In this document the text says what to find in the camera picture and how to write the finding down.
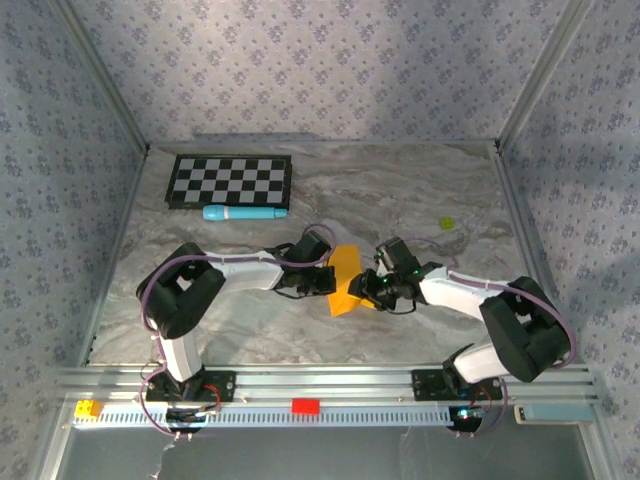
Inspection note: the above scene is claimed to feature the light blue cylinder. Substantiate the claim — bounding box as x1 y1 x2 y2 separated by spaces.
202 203 290 222

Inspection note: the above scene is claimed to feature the black and white chessboard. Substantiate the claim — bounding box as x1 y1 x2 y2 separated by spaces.
164 153 294 211

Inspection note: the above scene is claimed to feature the black controller board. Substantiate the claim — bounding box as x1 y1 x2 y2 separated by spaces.
446 405 490 435
164 407 222 435

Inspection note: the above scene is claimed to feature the grey metal panel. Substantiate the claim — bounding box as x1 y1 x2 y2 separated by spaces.
64 427 589 480

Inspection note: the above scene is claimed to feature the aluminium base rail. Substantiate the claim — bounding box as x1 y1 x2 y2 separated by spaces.
54 364 601 405

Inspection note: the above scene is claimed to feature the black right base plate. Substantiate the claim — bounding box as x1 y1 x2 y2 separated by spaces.
410 368 504 402

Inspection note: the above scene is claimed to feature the aluminium back rail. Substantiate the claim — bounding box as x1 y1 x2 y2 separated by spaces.
147 133 501 149

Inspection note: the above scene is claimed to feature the white slotted cable duct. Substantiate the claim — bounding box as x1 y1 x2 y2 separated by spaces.
72 403 454 429

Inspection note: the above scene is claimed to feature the aluminium side rail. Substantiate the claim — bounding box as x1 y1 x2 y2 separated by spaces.
492 144 574 366
77 147 151 366

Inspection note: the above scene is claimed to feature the aluminium frame post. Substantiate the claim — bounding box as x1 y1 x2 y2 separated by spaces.
494 0 597 151
53 0 151 152

